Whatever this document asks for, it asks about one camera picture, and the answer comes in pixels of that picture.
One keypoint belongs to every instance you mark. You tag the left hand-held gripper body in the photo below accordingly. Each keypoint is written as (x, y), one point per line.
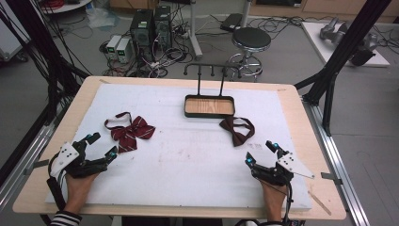
(80, 166)

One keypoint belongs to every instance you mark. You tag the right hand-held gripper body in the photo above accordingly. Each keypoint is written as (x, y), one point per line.
(273, 175)

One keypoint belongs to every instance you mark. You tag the dark brown bow tie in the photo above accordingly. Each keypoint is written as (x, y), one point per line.
(239, 138)

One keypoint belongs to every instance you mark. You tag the striped red bow tie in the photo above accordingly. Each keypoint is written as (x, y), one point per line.
(129, 133)

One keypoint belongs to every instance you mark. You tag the black rack with wooden tray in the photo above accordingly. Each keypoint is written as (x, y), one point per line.
(208, 107)

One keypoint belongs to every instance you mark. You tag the person's right hand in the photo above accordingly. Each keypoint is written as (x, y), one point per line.
(274, 199)

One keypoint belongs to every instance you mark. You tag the person's left hand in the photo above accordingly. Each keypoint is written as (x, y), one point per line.
(78, 190)

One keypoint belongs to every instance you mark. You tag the thin wooden stick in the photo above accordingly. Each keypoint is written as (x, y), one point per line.
(320, 203)

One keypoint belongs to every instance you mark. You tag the grey metal clip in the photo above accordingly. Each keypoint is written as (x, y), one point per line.
(331, 178)

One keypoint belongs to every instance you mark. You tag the white paper sheet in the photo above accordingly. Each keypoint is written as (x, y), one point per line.
(188, 169)

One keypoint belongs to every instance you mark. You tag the white power supply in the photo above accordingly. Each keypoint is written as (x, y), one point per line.
(112, 45)
(124, 50)

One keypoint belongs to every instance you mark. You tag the round black stool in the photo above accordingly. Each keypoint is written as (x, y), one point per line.
(251, 38)

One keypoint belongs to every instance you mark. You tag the white floor platform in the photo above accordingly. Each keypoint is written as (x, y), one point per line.
(316, 40)

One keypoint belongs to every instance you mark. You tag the black computer tower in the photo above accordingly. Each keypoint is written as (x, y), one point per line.
(163, 28)
(142, 31)

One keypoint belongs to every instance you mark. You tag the clear plastic bag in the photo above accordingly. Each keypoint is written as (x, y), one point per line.
(102, 19)

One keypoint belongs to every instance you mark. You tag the flat black box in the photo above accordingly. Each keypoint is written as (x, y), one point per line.
(231, 22)

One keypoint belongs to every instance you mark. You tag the round white table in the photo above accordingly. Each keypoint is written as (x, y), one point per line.
(67, 7)

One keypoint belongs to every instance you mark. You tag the white desk leg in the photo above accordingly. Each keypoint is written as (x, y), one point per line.
(195, 34)

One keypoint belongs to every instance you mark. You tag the aluminium rail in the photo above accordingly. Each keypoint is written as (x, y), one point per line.
(342, 163)
(28, 153)

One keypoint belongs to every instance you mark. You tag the black metal frame stand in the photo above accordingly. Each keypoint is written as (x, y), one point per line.
(348, 47)
(34, 34)

